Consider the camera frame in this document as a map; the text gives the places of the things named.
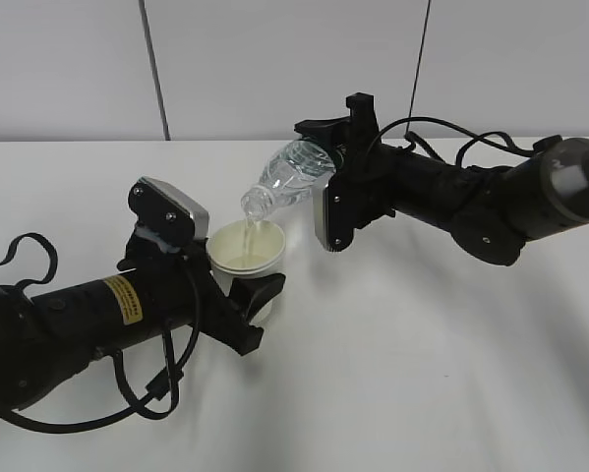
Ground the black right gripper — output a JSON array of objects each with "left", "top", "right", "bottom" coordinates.
[{"left": 294, "top": 92, "right": 396, "bottom": 229}]

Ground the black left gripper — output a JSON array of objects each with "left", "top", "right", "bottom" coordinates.
[{"left": 117, "top": 230, "right": 286, "bottom": 355}]

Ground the white paper cup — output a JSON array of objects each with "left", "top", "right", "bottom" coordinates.
[{"left": 206, "top": 219, "right": 286, "bottom": 296}]

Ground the clear water bottle green label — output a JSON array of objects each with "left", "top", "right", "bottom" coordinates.
[{"left": 240, "top": 139, "right": 335, "bottom": 221}]

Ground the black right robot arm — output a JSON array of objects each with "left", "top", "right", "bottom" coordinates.
[{"left": 294, "top": 92, "right": 589, "bottom": 266}]

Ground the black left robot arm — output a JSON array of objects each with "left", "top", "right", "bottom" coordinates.
[{"left": 0, "top": 236, "right": 285, "bottom": 411}]

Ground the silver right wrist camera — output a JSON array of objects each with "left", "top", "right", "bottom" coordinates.
[{"left": 312, "top": 173, "right": 354, "bottom": 253}]

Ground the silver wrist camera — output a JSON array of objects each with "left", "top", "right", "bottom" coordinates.
[
  {"left": 128, "top": 176, "right": 209, "bottom": 254},
  {"left": 312, "top": 173, "right": 354, "bottom": 253}
]

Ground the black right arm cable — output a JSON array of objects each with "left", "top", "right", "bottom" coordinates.
[{"left": 372, "top": 115, "right": 556, "bottom": 173}]

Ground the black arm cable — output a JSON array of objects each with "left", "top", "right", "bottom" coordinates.
[
  {"left": 372, "top": 115, "right": 556, "bottom": 173},
  {"left": 0, "top": 234, "right": 202, "bottom": 434}
]

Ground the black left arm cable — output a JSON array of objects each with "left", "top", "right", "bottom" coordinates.
[{"left": 0, "top": 234, "right": 202, "bottom": 434}]

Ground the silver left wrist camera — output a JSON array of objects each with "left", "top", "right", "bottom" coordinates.
[{"left": 128, "top": 176, "right": 209, "bottom": 254}]

